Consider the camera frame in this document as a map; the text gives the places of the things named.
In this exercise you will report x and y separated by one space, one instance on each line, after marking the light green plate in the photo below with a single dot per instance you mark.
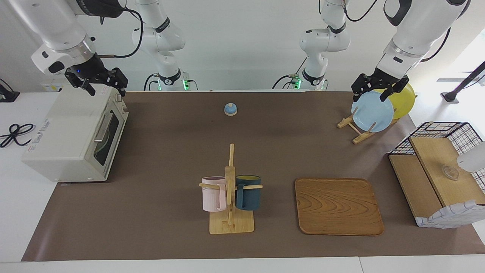
101 146

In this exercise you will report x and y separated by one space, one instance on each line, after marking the yellow plate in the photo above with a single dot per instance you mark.
404 102

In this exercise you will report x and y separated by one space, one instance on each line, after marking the small clear glass dish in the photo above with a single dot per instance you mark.
450 172

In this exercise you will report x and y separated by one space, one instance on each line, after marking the light blue plate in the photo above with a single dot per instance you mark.
371 113

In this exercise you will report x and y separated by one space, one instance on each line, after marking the wooden shelf box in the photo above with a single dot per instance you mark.
451 218

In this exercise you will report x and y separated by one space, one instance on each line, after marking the wooden mug tree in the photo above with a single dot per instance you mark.
230 223

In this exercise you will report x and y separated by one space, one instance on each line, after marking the wooden plate rack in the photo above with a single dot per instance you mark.
362 137

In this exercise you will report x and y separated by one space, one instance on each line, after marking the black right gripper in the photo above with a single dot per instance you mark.
93 70

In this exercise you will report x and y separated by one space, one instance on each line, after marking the dark blue mug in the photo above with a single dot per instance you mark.
249 195

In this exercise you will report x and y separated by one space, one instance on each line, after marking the brown wooden tray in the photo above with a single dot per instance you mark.
337 206

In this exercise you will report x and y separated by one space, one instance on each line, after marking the black stand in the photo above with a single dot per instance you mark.
460 88

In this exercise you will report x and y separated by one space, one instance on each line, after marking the white power strip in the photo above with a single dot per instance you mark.
53 88

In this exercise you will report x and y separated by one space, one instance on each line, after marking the white rounded device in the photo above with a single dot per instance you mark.
473 159

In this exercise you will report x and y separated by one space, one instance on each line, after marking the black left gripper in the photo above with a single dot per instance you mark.
379 80

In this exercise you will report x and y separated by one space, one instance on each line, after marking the black clamp device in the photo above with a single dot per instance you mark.
7 95

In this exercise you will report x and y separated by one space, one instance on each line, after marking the beige toaster oven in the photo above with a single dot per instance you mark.
68 132

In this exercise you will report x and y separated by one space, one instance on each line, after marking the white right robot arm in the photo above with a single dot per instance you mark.
57 26

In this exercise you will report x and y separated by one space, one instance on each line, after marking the pink mug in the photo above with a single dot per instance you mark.
213 195

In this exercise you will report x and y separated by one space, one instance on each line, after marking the wooden stepped shelf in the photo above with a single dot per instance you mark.
435 159

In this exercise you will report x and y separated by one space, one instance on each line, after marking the brown table mat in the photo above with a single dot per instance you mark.
170 220

